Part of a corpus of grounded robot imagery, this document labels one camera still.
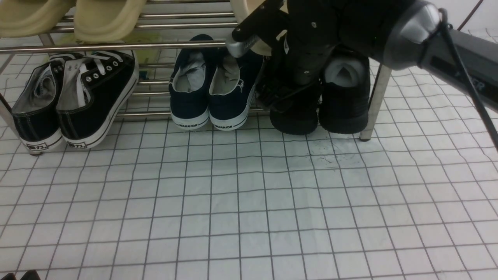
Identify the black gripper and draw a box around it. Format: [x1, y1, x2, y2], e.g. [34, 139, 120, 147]
[226, 0, 338, 111]

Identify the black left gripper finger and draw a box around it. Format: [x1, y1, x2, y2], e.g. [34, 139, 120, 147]
[2, 273, 16, 280]

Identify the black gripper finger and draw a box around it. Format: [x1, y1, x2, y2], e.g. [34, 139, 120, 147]
[20, 270, 41, 280]

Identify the black knit sneaker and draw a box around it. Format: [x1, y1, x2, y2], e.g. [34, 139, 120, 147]
[318, 47, 371, 134]
[259, 54, 322, 135]

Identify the silver metal shoe rack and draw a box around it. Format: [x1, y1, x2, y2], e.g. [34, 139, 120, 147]
[6, 0, 387, 142]

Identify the yellow-green package behind rack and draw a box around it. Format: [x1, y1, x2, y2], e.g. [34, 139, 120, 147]
[122, 31, 163, 80]

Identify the cream slipper left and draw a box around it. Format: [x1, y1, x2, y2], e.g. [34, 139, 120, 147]
[225, 0, 290, 58]

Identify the navy slip-on shoe right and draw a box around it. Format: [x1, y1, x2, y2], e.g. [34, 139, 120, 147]
[208, 50, 265, 131]

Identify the navy slip-on shoe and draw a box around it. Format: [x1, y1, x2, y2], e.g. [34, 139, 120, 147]
[208, 50, 265, 131]
[169, 47, 219, 130]

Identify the navy slip-on shoe left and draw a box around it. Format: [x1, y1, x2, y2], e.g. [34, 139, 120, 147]
[169, 47, 219, 130]

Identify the white grid floor cloth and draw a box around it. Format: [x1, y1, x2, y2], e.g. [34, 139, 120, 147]
[0, 68, 498, 280]

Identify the black canvas sneaker left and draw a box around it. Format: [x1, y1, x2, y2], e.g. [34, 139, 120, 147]
[11, 52, 83, 152]

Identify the black canvas sneaker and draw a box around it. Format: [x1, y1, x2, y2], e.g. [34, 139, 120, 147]
[11, 52, 83, 152]
[56, 50, 139, 149]

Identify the black canvas sneaker right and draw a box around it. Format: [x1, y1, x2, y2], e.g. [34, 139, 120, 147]
[56, 50, 139, 149]

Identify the olive slipper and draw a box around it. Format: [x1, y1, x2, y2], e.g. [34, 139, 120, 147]
[0, 0, 76, 38]
[73, 0, 146, 43]

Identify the olive slipper far left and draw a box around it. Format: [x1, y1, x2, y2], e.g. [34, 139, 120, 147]
[0, 0, 76, 38]

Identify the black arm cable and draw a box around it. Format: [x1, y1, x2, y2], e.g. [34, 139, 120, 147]
[436, 8, 498, 152]

